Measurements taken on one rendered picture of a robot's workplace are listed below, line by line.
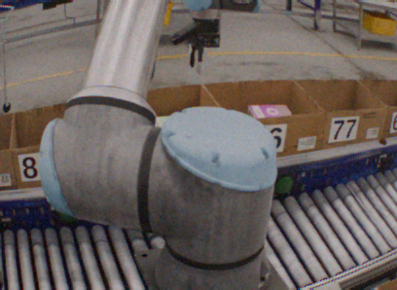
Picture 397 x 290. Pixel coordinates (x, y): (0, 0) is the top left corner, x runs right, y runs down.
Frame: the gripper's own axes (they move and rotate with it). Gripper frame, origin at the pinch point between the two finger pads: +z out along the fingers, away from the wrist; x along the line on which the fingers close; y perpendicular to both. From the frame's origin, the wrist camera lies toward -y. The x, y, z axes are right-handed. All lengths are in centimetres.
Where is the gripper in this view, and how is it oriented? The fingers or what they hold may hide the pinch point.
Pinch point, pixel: (193, 67)
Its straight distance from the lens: 175.2
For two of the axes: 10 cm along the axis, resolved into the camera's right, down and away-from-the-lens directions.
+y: 9.3, -1.5, 3.5
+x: -3.7, -5.1, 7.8
